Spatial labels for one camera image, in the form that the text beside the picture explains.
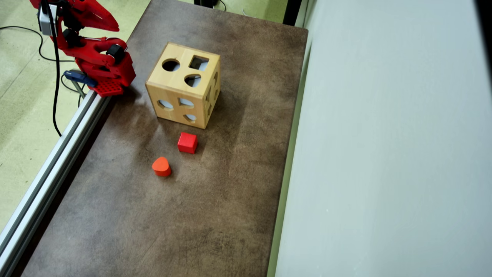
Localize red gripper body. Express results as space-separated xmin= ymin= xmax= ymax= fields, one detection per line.
xmin=58 ymin=0 xmax=96 ymax=29

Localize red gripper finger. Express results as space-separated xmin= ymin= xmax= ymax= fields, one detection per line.
xmin=79 ymin=0 xmax=120 ymax=32

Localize red robot base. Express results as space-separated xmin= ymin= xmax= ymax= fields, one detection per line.
xmin=75 ymin=54 xmax=136 ymax=97

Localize wooden shape sorter box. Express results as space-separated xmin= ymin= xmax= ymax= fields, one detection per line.
xmin=145 ymin=42 xmax=221 ymax=129

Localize blue clamp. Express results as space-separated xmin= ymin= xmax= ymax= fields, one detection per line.
xmin=63 ymin=70 xmax=97 ymax=98

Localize red wooden cube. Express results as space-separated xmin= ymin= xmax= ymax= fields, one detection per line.
xmin=177 ymin=132 xmax=198 ymax=154

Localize orange rounded triangle block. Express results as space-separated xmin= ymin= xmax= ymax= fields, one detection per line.
xmin=152 ymin=157 xmax=172 ymax=177

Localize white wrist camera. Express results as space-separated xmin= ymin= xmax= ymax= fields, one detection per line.
xmin=38 ymin=3 xmax=59 ymax=37

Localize long black floor cable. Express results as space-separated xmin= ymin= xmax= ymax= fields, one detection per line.
xmin=0 ymin=26 xmax=76 ymax=62

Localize black camera cable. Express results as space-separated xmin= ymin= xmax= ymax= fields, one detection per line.
xmin=45 ymin=0 xmax=63 ymax=137

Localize short black looped cable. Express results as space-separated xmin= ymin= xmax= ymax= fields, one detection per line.
xmin=61 ymin=74 xmax=85 ymax=109

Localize black object with cable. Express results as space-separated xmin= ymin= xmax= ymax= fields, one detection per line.
xmin=193 ymin=0 xmax=227 ymax=11

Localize aluminium profile rail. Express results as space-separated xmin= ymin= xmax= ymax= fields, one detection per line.
xmin=0 ymin=90 xmax=112 ymax=277

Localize black post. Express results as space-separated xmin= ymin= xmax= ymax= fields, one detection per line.
xmin=283 ymin=0 xmax=304 ymax=27

